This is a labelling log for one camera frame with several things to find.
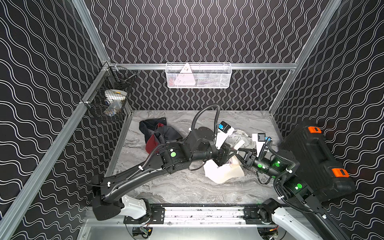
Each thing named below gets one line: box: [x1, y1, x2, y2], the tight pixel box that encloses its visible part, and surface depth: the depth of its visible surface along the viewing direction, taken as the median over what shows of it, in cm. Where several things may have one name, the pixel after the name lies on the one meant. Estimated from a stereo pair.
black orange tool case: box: [280, 121, 357, 203], surface depth 69 cm
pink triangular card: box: [174, 63, 196, 86], surface depth 92 cm
